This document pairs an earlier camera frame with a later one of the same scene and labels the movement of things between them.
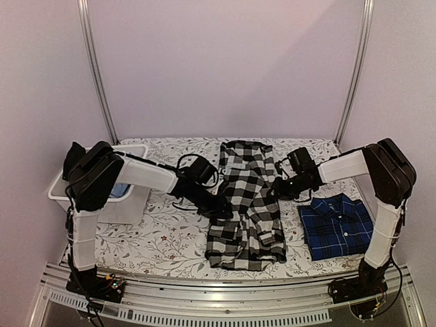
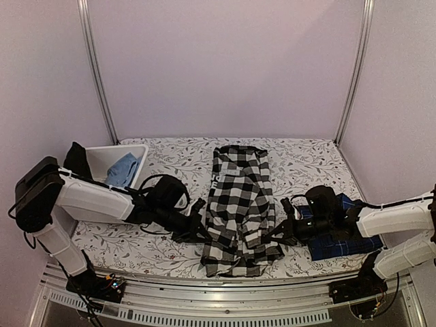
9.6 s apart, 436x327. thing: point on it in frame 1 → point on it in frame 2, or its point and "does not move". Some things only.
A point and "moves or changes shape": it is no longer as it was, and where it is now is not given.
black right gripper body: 292,189 → 306,231
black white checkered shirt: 254,236 moves or changes shape
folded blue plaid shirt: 336,226 does not move
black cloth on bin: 75,153 does not move
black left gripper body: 206,206 → 173,223
